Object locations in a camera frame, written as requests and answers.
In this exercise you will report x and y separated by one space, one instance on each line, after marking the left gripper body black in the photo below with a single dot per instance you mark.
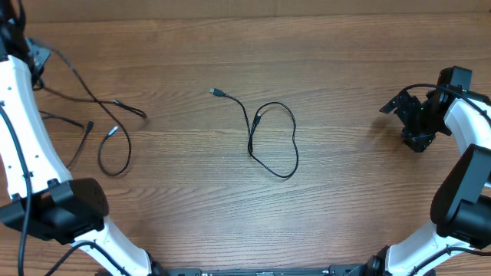
40 60

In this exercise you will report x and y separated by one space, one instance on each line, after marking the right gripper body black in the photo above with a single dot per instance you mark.
421 122

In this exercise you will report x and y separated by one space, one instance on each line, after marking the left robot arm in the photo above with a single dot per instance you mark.
46 202

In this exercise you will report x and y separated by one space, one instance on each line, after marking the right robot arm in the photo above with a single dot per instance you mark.
459 213

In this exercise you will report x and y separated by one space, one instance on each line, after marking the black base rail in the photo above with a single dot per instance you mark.
331 270

